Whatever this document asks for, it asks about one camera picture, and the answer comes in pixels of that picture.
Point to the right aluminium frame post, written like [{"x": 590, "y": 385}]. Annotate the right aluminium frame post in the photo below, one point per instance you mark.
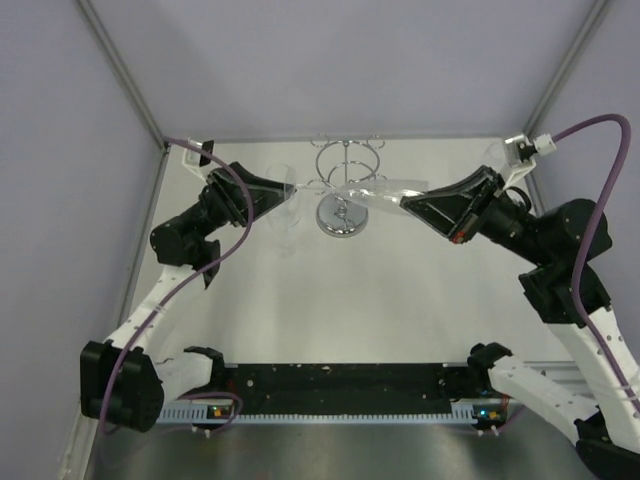
[{"x": 589, "y": 26}]

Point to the left aluminium frame post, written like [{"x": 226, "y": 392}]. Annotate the left aluminium frame post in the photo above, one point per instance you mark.
[{"x": 119, "y": 69}]

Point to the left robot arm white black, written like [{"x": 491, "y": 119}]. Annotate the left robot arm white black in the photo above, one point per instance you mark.
[{"x": 128, "y": 378}]

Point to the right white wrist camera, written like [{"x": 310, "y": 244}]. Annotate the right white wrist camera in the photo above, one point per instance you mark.
[{"x": 521, "y": 154}]

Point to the chrome wine glass rack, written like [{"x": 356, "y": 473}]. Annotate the chrome wine glass rack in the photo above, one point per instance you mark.
[{"x": 340, "y": 164}]

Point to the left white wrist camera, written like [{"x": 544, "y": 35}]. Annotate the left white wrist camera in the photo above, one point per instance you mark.
[{"x": 195, "y": 163}]

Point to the light blue slotted cable duct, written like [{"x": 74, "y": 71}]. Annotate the light blue slotted cable duct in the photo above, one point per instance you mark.
[{"x": 187, "y": 413}]

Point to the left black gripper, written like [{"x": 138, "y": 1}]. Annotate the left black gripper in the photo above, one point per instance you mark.
[{"x": 229, "y": 194}]

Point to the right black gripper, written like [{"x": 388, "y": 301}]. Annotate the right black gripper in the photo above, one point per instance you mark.
[{"x": 446, "y": 208}]

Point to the aluminium frame post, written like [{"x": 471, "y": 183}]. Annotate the aluminium frame post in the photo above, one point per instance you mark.
[
  {"x": 119, "y": 69},
  {"x": 589, "y": 26}
]

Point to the clear wine glass taken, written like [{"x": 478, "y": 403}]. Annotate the clear wine glass taken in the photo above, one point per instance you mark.
[{"x": 494, "y": 156}]

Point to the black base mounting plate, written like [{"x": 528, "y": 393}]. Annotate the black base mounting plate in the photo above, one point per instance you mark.
[{"x": 392, "y": 388}]

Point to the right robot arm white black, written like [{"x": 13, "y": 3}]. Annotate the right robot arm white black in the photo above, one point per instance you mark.
[{"x": 603, "y": 428}]

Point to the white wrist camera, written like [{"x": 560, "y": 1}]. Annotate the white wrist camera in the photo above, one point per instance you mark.
[
  {"x": 521, "y": 154},
  {"x": 195, "y": 163}
]

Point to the aluminium table frame rail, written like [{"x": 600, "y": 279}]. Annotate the aluminium table frame rail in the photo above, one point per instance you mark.
[{"x": 565, "y": 374}]

